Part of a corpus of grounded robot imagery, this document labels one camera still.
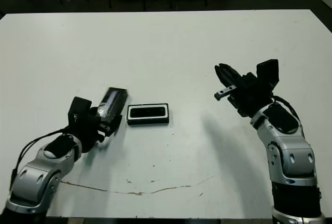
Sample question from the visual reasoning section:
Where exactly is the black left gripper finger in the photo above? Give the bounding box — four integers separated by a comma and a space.
90, 105, 103, 121
101, 115, 123, 135

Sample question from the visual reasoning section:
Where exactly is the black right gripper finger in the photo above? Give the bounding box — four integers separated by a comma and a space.
219, 63, 242, 86
215, 65, 236, 89

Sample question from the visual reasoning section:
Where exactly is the black slim camera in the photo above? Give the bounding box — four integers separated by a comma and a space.
130, 106, 167, 118

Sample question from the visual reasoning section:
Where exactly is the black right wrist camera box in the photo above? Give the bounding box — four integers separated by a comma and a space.
256, 59, 280, 90

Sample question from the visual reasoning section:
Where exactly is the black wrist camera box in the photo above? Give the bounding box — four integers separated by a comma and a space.
256, 59, 280, 90
67, 96, 92, 127

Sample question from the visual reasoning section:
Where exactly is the black box base white insert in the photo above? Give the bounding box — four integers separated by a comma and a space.
127, 103, 171, 127

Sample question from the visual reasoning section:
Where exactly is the black printed box lid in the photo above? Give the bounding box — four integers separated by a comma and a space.
96, 87, 130, 131

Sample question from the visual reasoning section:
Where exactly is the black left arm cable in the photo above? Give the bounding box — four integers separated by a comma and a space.
10, 127, 71, 186

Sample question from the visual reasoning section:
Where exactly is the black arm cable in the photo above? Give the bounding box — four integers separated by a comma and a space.
10, 127, 71, 186
271, 95, 299, 121

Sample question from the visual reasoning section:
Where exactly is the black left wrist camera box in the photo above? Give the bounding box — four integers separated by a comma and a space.
67, 96, 92, 127

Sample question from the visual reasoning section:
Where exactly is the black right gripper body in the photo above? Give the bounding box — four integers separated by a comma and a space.
214, 72, 274, 118

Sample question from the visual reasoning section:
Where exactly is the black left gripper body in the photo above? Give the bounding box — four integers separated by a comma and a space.
68, 109, 115, 153

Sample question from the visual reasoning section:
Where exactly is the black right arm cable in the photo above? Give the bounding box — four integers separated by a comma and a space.
271, 95, 299, 121

